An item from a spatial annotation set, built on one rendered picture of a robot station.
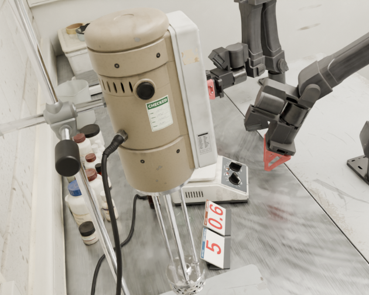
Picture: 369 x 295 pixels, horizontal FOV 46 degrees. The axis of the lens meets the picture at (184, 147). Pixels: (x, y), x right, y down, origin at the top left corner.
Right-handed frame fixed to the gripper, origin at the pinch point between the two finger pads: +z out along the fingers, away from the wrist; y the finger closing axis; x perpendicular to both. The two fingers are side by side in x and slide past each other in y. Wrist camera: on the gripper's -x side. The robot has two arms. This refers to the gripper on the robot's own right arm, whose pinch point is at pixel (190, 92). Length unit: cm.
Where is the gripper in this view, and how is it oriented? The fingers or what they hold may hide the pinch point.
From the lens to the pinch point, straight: 139.0
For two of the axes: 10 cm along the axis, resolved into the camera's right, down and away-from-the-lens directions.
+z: -8.9, 3.7, -2.8
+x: 1.7, 8.1, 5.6
